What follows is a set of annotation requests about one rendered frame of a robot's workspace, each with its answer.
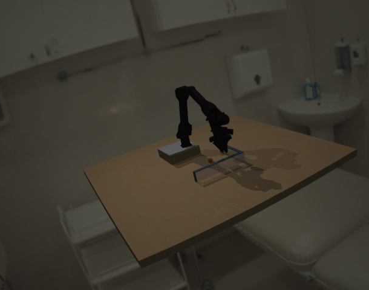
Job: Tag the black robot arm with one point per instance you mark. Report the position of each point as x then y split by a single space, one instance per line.
214 116

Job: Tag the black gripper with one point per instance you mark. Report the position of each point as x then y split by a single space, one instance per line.
219 138

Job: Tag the clear low corner walls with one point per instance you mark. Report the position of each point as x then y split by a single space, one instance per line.
222 166

